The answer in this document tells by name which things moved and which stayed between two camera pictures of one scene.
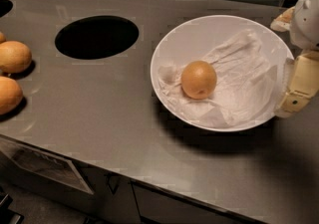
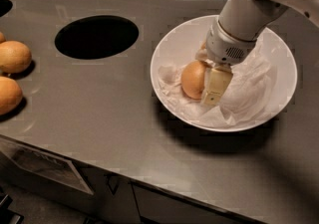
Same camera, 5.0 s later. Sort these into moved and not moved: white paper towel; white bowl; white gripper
Moved: white gripper
Not moved: white bowl; white paper towel
